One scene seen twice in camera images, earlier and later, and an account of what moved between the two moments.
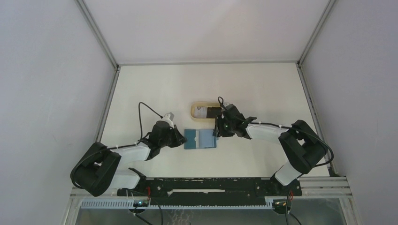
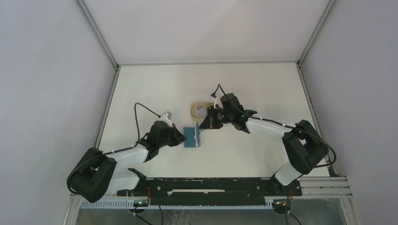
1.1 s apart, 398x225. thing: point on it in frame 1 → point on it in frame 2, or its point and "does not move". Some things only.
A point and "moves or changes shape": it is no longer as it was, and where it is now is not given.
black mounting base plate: (210, 189) does not move
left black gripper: (179, 139) does not move
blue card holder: (199, 138) moves or changes shape
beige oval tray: (203, 104) does not move
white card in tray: (201, 113) does not move
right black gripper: (219, 131) → (210, 122)
